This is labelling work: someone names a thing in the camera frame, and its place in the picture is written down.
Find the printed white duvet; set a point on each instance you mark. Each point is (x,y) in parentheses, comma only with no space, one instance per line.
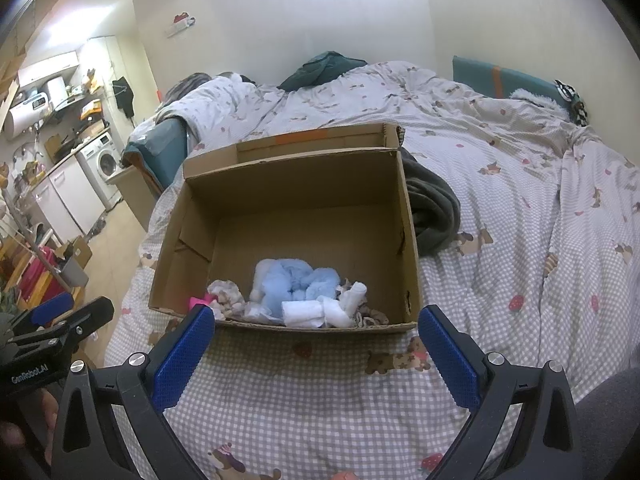
(500,210)

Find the pink suitcase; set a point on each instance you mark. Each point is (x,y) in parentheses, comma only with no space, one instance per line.
(37,275)

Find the black white patterned cloth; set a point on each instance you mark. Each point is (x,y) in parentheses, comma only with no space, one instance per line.
(572,102)

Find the dark teal garment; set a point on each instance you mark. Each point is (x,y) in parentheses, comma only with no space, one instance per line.
(322,72)

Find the dark grey blanket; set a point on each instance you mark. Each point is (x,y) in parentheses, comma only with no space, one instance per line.
(430,205)

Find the light blue plush toy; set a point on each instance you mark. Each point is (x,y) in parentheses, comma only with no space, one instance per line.
(290,282)

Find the small cardboard box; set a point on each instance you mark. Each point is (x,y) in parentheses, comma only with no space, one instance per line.
(77,252)

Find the white washing machine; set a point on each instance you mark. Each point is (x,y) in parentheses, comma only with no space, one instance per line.
(100,165)

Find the person's grey pants leg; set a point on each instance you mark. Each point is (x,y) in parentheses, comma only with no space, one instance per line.
(612,425)

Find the black hanging garment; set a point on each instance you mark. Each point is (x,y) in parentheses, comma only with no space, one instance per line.
(125,95)

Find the grey fluffy cloth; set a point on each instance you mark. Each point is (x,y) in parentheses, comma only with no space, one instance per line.
(185,87)

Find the pink duck toy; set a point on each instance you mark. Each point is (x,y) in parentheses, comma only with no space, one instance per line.
(201,303)

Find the teal pillow with orange stripe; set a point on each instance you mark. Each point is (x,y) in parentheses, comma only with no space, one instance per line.
(500,80)

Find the white fluffy cloth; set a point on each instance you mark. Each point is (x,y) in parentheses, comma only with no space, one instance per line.
(537,100)

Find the wooden bed frame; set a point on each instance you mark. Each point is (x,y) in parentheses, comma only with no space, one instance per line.
(132,197)

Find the brown cardboard box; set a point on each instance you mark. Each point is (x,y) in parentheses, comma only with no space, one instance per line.
(300,210)

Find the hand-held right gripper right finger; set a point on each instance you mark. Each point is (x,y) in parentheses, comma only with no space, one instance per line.
(452,355)

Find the white water heater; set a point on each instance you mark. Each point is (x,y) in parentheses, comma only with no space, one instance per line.
(25,115)

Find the teal mattress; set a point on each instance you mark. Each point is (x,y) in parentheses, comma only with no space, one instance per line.
(160,150)

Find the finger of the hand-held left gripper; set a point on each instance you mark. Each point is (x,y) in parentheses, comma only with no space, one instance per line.
(52,305)
(92,315)

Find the red white wall decoration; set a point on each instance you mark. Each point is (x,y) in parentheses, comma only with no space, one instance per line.
(181,22)

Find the person's left hand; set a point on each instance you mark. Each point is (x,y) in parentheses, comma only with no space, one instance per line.
(27,430)

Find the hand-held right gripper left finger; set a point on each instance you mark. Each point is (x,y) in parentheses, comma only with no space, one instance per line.
(182,355)

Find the white wall cabinet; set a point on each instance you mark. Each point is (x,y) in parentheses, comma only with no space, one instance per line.
(47,67)

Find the white floor cabinet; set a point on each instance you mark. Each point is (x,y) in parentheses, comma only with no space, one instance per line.
(67,200)

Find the beige patterned sock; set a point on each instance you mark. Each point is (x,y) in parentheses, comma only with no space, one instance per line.
(227,297)
(372,316)

